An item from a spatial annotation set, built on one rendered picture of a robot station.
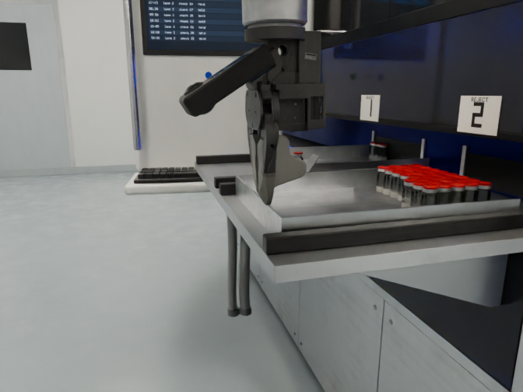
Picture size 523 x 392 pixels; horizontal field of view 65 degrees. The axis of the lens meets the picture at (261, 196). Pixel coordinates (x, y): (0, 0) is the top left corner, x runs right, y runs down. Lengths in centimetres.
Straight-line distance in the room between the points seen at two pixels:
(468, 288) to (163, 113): 104
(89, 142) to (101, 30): 144
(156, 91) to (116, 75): 455
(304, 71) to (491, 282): 44
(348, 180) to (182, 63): 78
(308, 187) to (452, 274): 28
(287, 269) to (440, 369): 55
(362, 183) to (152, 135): 81
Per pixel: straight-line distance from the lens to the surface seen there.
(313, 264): 45
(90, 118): 598
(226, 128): 140
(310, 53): 51
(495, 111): 74
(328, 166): 86
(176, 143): 141
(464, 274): 69
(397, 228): 52
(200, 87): 47
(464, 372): 88
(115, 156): 600
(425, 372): 98
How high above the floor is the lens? 105
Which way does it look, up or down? 14 degrees down
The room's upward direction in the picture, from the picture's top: straight up
